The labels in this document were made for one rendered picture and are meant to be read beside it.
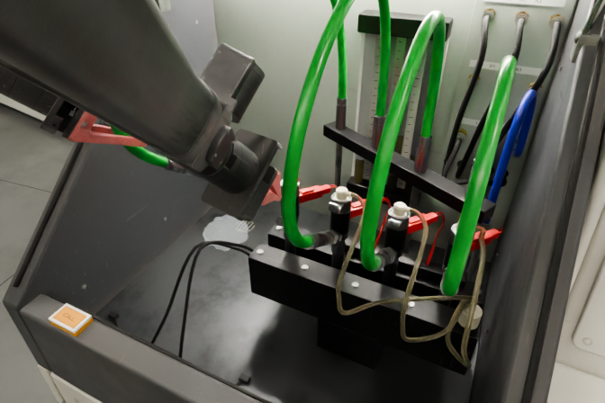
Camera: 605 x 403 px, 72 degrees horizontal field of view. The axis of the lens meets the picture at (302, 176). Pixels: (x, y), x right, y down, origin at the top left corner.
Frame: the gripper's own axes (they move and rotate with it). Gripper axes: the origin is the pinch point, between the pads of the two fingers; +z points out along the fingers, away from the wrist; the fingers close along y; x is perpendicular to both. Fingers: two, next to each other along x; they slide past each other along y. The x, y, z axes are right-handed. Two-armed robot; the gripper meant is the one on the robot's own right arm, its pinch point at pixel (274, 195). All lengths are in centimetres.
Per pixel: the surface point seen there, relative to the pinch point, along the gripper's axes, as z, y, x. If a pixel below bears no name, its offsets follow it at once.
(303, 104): -18.1, 6.8, -10.6
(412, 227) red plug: 7.9, 4.4, -16.8
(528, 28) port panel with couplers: 10.2, 38.8, -19.5
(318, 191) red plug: 6.6, 3.9, -2.1
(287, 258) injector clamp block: 10.2, -7.1, -0.6
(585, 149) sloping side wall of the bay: 0.9, 17.9, -32.0
